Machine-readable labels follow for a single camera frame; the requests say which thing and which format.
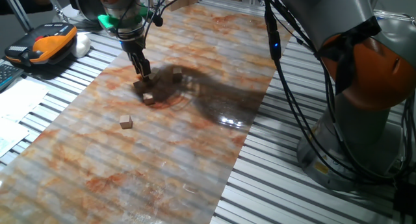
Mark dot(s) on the black round drum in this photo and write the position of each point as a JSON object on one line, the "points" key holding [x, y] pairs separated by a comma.
{"points": [[83, 3]]}

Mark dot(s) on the orange marble pattern sheet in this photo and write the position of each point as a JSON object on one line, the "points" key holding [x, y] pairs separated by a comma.
{"points": [[130, 169]]}

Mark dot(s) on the black keyboard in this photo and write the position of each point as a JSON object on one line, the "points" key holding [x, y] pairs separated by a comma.
{"points": [[8, 75]]}

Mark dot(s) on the white paper with print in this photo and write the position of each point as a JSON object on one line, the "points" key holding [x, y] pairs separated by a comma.
{"points": [[11, 136]]}

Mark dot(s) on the orange and black teach pendant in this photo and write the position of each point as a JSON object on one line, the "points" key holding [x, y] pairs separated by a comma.
{"points": [[48, 42]]}

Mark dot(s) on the blank white paper sheet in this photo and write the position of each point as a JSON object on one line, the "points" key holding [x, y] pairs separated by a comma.
{"points": [[19, 99]]}

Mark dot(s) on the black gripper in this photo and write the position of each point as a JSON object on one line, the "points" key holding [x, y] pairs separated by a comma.
{"points": [[132, 45]]}

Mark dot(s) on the grey aluminium bar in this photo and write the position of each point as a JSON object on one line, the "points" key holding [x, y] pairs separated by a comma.
{"points": [[18, 11]]}

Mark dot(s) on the grey metal base plate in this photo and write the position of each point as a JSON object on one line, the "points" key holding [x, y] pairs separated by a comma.
{"points": [[81, 25]]}

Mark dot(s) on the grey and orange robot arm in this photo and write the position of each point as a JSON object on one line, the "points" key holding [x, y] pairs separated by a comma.
{"points": [[325, 9]]}

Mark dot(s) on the black sleeved forearm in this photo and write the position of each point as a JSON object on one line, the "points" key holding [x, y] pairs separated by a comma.
{"points": [[19, 4]]}

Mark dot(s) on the white rounded object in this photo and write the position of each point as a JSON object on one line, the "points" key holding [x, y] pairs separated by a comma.
{"points": [[81, 44]]}

